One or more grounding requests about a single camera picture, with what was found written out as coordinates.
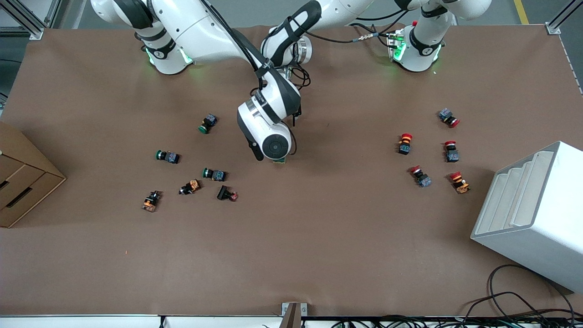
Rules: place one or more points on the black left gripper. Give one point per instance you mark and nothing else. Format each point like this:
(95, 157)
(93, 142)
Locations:
(299, 113)

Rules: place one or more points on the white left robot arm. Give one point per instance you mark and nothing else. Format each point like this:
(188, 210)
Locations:
(419, 50)

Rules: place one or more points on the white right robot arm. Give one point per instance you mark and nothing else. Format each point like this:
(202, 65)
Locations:
(200, 27)

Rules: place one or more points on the black button red block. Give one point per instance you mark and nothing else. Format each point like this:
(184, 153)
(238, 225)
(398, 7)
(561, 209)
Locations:
(226, 193)

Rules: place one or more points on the black button orange block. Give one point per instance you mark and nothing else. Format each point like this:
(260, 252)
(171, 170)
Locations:
(151, 201)
(190, 187)

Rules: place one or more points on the red stop button orange block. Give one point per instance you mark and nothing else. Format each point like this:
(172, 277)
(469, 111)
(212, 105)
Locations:
(405, 144)
(459, 182)

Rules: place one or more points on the brown paper table cover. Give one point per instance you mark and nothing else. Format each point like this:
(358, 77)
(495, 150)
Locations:
(319, 246)

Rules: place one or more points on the red stop button blue block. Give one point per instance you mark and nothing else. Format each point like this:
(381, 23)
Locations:
(449, 117)
(421, 176)
(451, 151)

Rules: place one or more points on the brown cardboard drawer box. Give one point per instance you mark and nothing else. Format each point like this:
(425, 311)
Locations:
(23, 182)

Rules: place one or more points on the white stepped storage rack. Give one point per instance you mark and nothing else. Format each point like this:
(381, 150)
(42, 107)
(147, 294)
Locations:
(537, 228)

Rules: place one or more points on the green push button switch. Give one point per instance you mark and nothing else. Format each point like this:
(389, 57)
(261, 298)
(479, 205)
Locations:
(167, 156)
(214, 174)
(208, 123)

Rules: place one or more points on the grey metal edge bracket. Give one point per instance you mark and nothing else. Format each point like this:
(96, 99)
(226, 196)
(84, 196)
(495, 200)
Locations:
(294, 312)

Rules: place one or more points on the white table edge rail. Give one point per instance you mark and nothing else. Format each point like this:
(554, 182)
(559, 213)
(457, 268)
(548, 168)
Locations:
(91, 321)

